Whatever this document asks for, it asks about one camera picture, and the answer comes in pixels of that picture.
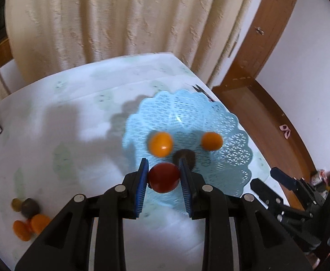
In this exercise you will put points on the red tomato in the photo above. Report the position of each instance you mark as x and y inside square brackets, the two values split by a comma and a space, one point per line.
[164, 178]

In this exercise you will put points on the brown wooden door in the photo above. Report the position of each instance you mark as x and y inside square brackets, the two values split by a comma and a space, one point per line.
[255, 34]

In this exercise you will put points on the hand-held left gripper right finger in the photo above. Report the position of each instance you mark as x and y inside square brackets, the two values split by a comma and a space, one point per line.
[186, 187]

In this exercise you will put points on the light blue plastic basket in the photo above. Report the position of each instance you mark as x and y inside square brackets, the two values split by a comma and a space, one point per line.
[182, 113]

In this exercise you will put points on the dark brown round fruit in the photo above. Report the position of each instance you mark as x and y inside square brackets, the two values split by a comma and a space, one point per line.
[30, 206]
[188, 155]

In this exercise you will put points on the pink small object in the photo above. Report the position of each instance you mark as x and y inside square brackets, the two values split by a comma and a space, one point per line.
[285, 129]

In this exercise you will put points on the white green-printed tablecloth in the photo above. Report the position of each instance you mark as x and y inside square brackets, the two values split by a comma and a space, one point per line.
[69, 124]

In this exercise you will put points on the drink can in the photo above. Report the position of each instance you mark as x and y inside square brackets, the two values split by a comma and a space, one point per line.
[320, 177]

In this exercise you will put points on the olive green round fruit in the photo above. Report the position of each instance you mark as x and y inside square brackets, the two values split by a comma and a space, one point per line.
[16, 204]

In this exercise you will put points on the orange round fruit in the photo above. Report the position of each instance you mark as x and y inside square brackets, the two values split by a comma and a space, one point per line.
[160, 144]
[211, 141]
[21, 230]
[40, 223]

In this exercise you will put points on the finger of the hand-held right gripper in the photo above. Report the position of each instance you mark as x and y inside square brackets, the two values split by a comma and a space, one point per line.
[262, 188]
[283, 178]

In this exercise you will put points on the cream curtain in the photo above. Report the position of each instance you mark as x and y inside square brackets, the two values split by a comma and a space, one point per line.
[131, 19]

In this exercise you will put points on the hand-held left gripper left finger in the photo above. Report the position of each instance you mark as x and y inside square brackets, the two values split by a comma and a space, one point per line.
[141, 187]

